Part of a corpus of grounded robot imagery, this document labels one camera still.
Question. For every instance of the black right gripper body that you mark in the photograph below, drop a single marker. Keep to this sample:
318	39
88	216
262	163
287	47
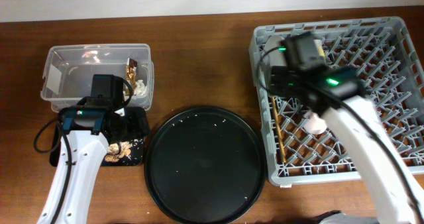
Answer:
284	81

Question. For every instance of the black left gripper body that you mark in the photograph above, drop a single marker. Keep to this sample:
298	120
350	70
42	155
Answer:
133	126

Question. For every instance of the white tissue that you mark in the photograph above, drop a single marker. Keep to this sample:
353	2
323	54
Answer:
138	88

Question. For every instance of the yellow plastic bowl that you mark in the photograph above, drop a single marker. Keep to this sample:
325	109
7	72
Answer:
321	52

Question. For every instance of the pink plastic cup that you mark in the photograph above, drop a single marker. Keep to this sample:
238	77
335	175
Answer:
314	125

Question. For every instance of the brown foil snack wrapper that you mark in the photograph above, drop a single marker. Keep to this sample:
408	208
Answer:
130	71

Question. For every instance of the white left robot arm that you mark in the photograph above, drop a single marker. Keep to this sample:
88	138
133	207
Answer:
72	187

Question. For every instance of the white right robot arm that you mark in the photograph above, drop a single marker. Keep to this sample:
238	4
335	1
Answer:
298	69

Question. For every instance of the black rectangular waste tray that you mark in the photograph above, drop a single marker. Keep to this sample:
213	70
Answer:
82	118

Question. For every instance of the grey plastic dishwasher rack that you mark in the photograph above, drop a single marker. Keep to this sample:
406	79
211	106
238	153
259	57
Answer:
382	53

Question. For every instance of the clear plastic waste bin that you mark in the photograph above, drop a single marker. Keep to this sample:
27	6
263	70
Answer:
69	71

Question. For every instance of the peanut shells and rice pile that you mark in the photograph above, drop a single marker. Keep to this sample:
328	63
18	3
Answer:
127	152

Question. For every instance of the round black serving tray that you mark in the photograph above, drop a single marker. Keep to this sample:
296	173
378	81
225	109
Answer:
205	165

